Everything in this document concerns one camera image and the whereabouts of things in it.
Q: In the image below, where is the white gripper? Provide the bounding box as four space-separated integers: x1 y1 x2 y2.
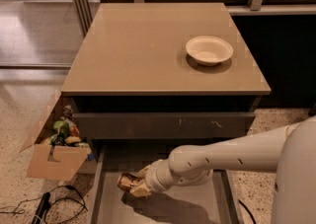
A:
129 160 175 197

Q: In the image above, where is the orange soda can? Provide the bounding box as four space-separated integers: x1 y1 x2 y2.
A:
118 173 140 192

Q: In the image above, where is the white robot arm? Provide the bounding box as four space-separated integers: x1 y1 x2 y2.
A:
131 116 316 224

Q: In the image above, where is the grey top drawer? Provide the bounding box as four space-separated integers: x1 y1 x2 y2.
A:
73 112 256 140

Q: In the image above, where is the open grey middle drawer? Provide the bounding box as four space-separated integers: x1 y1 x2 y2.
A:
88 143 244 224

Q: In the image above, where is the grey drawer cabinet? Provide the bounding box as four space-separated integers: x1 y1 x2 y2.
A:
60 2 272 224

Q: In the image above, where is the open cardboard box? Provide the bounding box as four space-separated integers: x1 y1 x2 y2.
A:
21 93 96 181

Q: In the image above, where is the green snack bag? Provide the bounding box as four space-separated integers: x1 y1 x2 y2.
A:
53 120 69 139

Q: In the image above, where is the black handheld device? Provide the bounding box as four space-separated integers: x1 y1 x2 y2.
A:
31 192 50 224

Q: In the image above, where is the white paper bowl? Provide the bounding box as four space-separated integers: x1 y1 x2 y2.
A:
186 36 234 66

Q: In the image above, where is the black cable on floor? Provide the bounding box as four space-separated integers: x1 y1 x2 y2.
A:
0 185 89 224

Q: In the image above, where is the black cable right floor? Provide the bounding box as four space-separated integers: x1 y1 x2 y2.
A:
238 198 258 224

